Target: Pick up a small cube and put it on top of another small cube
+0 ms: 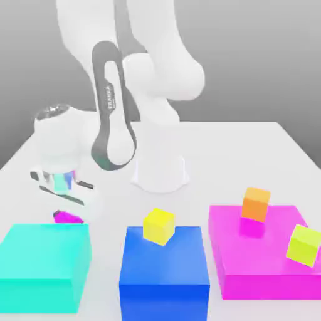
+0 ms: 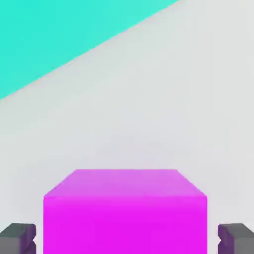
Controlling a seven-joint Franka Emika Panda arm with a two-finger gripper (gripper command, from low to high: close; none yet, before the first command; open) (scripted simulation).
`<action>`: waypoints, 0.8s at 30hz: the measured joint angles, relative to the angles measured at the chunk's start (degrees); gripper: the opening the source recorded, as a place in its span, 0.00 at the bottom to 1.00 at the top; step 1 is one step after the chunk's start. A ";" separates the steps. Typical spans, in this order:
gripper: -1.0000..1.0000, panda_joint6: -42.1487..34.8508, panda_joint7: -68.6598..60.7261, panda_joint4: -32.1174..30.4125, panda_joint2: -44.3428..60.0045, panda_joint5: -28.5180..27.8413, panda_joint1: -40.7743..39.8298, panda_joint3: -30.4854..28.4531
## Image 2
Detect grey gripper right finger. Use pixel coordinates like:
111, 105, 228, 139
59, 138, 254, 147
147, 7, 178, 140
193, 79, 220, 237
217, 223, 254, 254

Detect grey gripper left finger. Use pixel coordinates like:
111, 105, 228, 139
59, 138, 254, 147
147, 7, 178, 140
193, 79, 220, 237
0, 223, 37, 254

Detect small magenta cube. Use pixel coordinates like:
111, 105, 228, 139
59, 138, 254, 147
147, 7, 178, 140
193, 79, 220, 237
43, 169, 208, 254

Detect large turquoise box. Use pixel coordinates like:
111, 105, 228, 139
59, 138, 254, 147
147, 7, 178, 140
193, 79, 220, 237
0, 0, 182, 101

